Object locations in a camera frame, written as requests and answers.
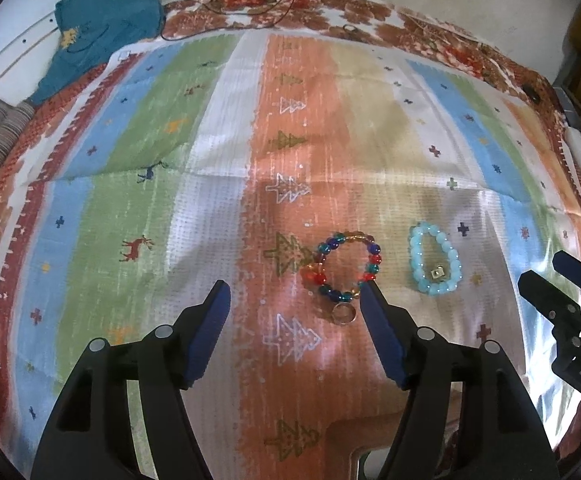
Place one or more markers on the striped colourful blanket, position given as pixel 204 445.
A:
pixel 284 381

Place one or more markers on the white headboard with ornament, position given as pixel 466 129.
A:
pixel 25 60

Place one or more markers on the small gold square charm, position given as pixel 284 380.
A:
pixel 438 273

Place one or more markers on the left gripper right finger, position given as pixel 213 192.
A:
pixel 500 435

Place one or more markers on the teal blue garment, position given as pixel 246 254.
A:
pixel 90 31

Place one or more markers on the silver metal tin box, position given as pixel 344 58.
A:
pixel 371 462

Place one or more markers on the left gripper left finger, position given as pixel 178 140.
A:
pixel 89 434

